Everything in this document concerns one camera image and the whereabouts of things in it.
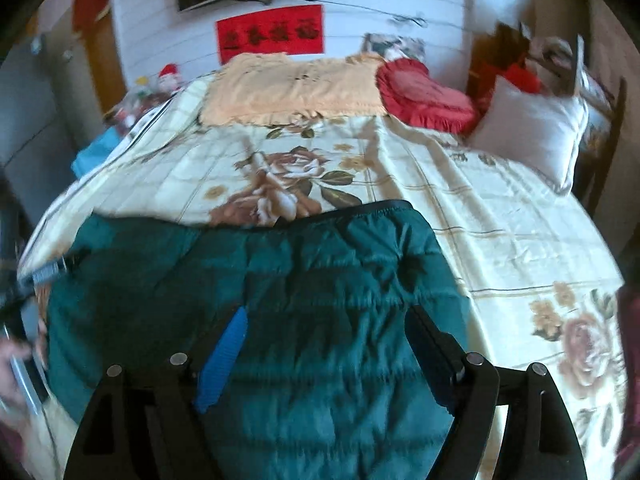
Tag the grey cabinet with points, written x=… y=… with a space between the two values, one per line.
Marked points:
x=30 y=125

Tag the santa plush doll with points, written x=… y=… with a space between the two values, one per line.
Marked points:
x=169 y=79

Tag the red hanging decoration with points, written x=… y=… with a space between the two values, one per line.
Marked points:
x=92 y=0

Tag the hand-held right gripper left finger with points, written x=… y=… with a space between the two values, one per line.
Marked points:
x=220 y=360

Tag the red wall banner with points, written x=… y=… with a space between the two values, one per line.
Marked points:
x=270 y=35

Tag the green puffer jacket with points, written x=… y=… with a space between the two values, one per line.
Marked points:
x=325 y=285

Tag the blue cloth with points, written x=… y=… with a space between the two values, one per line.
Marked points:
x=95 y=155

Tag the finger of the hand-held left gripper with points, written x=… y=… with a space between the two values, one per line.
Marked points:
x=60 y=267

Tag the wooden door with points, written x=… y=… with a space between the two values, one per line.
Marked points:
x=105 y=65

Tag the pile of colourful toys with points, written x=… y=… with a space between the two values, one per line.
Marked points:
x=132 y=105

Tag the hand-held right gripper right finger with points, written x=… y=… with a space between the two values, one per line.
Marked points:
x=432 y=360

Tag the framed photo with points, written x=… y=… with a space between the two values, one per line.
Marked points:
x=395 y=47

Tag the wooden chair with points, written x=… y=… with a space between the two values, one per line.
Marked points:
x=607 y=150

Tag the person's left hand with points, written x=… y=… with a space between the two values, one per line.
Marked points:
x=12 y=370

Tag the red heart cushion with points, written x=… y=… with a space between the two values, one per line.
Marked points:
x=425 y=95

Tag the yellow fringed pillow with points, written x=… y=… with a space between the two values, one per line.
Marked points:
x=295 y=90

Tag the red bag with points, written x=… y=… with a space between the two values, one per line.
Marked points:
x=520 y=80

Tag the floral cream bedspread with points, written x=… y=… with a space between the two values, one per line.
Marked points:
x=500 y=220

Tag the white pillow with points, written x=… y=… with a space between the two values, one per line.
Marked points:
x=535 y=130

